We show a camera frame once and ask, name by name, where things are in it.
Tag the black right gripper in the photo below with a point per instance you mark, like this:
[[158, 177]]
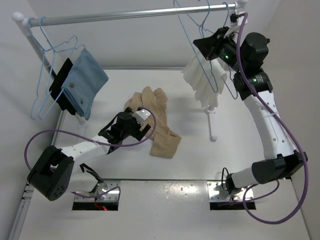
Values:
[[217, 40]]

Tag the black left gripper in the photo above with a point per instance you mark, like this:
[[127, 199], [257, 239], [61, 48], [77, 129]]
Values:
[[136, 134]]

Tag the beige t shirt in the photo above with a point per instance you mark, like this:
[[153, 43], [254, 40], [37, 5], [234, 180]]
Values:
[[165, 141]]

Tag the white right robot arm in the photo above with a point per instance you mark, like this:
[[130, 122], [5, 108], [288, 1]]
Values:
[[281, 157]]

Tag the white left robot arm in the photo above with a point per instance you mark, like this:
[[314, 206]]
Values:
[[64, 169]]

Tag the empty blue hanger outer left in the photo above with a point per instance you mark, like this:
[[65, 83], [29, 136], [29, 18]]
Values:
[[47, 57]]

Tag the white knitted cloth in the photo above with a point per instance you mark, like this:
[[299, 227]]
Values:
[[207, 79]]

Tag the light blue denim garment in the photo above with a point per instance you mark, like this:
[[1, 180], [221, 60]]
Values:
[[84, 80]]

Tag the black garment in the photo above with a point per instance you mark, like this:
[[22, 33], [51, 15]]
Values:
[[56, 88]]

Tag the metal clothes rack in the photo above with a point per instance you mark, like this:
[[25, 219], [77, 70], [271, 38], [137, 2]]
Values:
[[25, 24]]

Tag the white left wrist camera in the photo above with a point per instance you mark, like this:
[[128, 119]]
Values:
[[141, 116]]

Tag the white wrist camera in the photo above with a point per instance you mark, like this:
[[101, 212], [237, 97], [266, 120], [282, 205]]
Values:
[[141, 116], [236, 21]]

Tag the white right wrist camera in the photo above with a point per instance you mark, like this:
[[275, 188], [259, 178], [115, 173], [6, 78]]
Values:
[[236, 21]]

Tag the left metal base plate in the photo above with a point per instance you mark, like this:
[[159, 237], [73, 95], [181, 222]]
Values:
[[107, 192]]

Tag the metal base plate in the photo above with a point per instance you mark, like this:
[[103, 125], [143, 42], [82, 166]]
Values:
[[217, 193], [107, 192]]

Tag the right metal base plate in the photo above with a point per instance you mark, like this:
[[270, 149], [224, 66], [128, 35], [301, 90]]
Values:
[[217, 193]]

